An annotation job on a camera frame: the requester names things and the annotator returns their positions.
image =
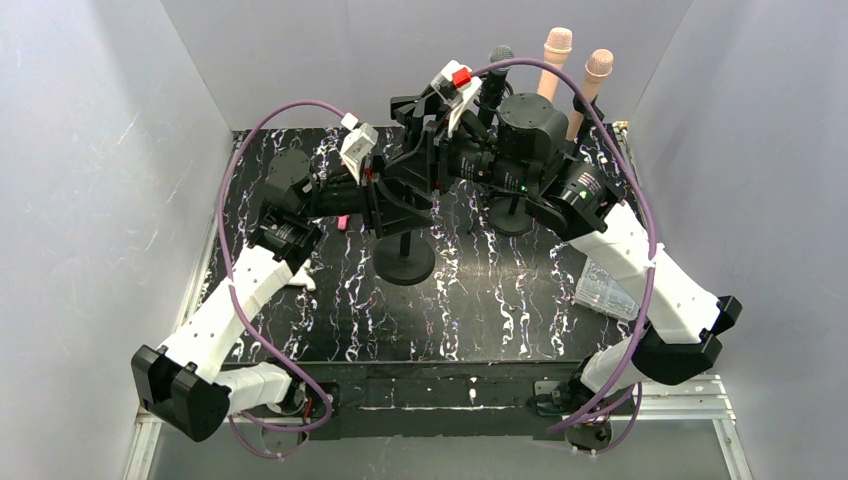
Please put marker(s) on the black round-base stand right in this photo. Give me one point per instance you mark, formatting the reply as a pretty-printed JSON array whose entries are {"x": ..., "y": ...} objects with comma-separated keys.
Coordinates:
[{"x": 585, "y": 126}]

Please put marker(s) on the pink microphone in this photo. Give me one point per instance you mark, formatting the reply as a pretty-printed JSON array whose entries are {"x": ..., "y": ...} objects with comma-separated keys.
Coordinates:
[{"x": 342, "y": 222}]

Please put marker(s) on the black round-base microphone stand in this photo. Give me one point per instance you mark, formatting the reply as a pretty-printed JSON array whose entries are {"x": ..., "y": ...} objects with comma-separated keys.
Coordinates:
[{"x": 403, "y": 260}]

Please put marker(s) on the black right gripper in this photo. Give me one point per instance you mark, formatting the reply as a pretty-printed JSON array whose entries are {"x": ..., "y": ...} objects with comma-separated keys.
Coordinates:
[{"x": 432, "y": 148}]

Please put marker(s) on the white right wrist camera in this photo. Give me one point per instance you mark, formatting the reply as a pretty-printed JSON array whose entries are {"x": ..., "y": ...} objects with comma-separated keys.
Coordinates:
[{"x": 458, "y": 88}]

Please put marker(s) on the clear plastic parts box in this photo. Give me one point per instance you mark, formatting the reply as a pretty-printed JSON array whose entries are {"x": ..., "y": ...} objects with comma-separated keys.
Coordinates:
[{"x": 597, "y": 290}]

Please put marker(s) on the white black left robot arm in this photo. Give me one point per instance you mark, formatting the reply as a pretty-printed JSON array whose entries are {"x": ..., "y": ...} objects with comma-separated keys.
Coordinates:
[{"x": 183, "y": 381}]

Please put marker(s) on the beige microphone middle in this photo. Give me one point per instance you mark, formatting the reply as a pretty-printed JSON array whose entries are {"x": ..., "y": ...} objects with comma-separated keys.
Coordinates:
[{"x": 557, "y": 49}]

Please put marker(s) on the white plastic faucet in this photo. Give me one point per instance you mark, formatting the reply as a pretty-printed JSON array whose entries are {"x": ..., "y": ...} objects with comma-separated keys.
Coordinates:
[{"x": 302, "y": 278}]

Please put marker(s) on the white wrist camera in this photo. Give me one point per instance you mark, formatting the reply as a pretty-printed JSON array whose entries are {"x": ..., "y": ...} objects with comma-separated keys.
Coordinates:
[
  {"x": 458, "y": 88},
  {"x": 362, "y": 137}
]

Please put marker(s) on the black grey-mesh microphone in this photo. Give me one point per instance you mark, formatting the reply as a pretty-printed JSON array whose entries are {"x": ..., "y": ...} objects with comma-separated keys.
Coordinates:
[{"x": 494, "y": 86}]

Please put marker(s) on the beige microphone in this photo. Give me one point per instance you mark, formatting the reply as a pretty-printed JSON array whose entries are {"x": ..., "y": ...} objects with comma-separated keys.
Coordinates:
[
  {"x": 597, "y": 68},
  {"x": 557, "y": 49}
]

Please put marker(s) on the black round-base stand middle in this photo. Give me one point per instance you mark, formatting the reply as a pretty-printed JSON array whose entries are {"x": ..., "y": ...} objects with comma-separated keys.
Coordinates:
[{"x": 507, "y": 215}]

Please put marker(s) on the beige microphone right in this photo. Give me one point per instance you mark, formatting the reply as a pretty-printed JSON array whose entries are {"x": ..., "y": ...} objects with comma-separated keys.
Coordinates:
[{"x": 597, "y": 68}]

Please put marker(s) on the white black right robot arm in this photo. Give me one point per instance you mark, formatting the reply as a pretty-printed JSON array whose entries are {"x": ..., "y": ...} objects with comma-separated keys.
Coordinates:
[{"x": 517, "y": 145}]

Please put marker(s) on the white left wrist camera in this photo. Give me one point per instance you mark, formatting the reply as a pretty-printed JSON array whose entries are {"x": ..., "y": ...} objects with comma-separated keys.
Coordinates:
[{"x": 362, "y": 137}]

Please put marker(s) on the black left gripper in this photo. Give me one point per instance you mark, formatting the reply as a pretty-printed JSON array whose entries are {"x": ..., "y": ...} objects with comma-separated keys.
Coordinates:
[{"x": 379, "y": 198}]

